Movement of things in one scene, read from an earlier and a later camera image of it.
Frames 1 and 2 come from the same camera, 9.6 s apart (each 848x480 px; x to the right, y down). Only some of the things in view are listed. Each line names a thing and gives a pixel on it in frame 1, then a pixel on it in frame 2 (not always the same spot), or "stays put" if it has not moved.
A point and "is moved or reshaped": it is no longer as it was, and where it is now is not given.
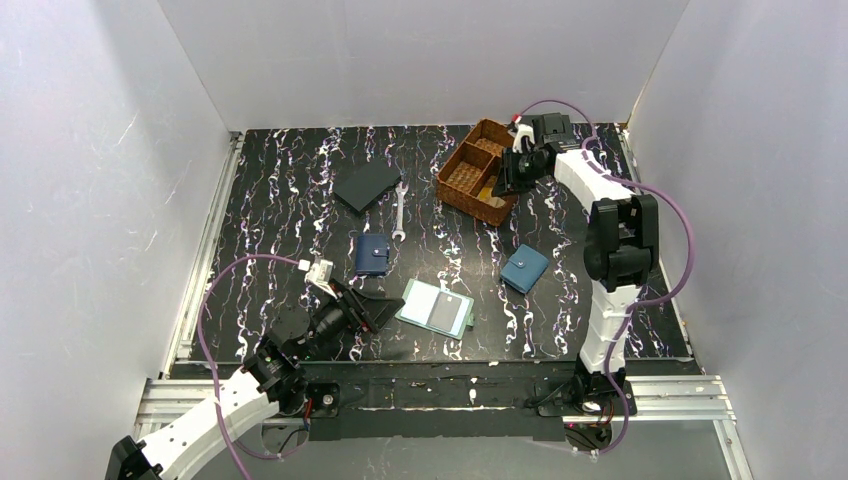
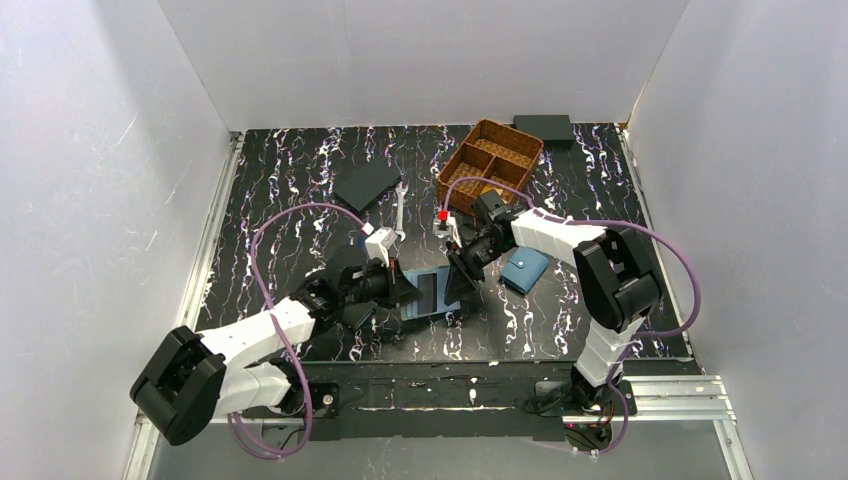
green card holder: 437,309 is moved or reshaped
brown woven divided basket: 465,182 stays put
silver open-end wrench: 400,191 stays put
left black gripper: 357,307 -> 387,285
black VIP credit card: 444,312 -> 427,284
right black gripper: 513,171 -> 467,259
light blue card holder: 524,269 stays put
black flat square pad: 362,188 stays put
